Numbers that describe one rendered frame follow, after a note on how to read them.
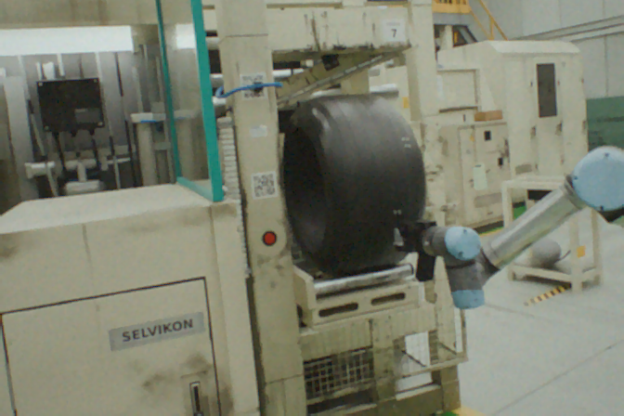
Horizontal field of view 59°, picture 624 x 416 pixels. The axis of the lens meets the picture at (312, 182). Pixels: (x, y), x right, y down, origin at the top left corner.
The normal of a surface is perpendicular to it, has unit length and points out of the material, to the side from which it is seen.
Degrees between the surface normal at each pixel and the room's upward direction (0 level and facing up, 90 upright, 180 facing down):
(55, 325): 90
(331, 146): 67
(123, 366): 90
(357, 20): 90
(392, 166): 76
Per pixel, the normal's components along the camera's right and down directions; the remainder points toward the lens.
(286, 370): 0.34, 0.06
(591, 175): -0.57, 0.03
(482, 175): 0.58, 0.02
